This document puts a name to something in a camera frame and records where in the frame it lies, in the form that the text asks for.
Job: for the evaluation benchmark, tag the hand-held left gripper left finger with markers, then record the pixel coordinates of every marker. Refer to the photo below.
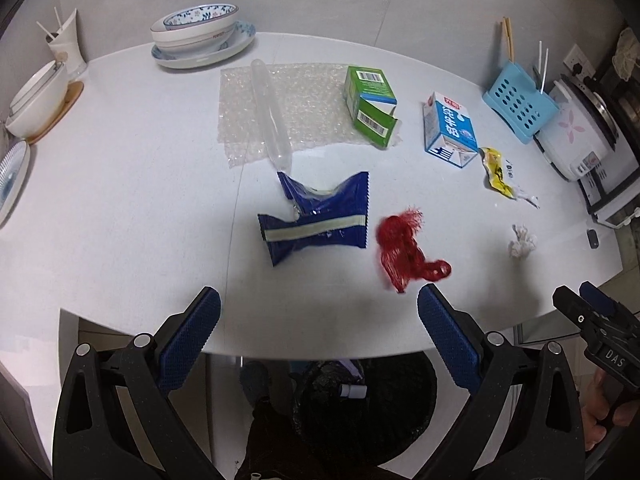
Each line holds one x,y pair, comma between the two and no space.
190,340

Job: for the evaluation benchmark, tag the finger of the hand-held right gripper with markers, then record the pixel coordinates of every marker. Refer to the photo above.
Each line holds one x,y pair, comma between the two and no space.
575,310
597,297

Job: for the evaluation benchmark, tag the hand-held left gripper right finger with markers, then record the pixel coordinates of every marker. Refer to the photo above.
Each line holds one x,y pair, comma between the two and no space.
447,340

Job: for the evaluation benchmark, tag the white tissue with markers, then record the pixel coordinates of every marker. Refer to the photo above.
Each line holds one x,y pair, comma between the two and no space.
522,242

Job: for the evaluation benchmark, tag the black bin with bag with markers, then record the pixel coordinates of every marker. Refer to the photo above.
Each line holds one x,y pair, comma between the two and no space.
395,410

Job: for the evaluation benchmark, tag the red mesh net bag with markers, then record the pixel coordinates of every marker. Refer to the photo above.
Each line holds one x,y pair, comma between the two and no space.
402,250

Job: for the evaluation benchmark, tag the yellow plastic wrapper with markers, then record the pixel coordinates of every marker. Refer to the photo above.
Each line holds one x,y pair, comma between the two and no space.
495,172

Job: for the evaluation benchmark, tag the blue snack wrapper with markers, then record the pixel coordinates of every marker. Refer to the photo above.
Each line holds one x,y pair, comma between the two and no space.
320,225

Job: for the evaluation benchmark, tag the person's right hand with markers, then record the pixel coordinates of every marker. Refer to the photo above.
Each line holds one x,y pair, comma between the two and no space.
595,410

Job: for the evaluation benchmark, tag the small black object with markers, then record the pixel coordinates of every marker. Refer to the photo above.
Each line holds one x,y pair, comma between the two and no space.
593,238

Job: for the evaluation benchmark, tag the white flat appliance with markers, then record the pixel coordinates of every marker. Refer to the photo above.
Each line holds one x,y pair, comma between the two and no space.
607,195

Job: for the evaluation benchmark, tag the small white cap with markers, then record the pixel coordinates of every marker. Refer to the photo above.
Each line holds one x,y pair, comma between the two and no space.
352,391

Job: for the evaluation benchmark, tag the white floral rice cooker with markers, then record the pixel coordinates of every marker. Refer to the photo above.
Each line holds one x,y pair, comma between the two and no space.
575,130

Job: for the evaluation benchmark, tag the blue perforated utensil basket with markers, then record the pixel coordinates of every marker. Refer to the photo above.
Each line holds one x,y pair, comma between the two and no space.
520,105

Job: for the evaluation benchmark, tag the blue milk carton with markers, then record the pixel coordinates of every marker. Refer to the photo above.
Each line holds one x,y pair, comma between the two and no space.
450,125

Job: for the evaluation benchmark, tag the long white straw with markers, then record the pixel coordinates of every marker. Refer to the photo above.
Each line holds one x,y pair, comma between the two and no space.
545,70
540,60

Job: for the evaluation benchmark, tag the blue striped plate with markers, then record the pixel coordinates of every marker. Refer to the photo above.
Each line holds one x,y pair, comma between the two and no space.
12,180

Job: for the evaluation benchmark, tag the clear plastic tube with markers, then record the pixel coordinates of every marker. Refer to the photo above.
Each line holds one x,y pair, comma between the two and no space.
270,110

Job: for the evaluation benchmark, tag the beige cloth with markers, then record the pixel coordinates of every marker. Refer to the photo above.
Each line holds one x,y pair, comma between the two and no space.
625,52

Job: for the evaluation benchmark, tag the green carton box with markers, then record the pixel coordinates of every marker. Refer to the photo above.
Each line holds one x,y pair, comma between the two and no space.
367,95

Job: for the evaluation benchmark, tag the clear bubble wrap sheet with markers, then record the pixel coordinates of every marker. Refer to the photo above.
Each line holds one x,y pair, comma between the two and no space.
315,105

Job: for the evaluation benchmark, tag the round wooden coaster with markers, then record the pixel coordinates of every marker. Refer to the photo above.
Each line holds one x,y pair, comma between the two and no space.
70,97

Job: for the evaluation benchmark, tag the wooden chopstick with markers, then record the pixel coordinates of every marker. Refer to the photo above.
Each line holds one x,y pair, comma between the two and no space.
510,37
505,37

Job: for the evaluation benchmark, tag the plain white bowl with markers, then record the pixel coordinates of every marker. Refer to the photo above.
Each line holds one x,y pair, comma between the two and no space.
37,105

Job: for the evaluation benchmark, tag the floral ceramic plate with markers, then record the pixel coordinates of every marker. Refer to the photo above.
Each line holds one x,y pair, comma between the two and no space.
235,42

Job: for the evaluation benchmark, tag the large white bowl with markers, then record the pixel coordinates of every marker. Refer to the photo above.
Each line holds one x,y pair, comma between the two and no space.
195,39

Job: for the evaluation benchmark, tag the white tall cup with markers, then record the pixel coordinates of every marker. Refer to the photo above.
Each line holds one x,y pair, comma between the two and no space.
67,47

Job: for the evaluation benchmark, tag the floral ceramic bowl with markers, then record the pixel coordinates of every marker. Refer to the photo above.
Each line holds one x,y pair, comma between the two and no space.
200,12

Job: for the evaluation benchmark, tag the wall socket with plug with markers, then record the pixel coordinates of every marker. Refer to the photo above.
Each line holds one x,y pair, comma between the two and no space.
579,60

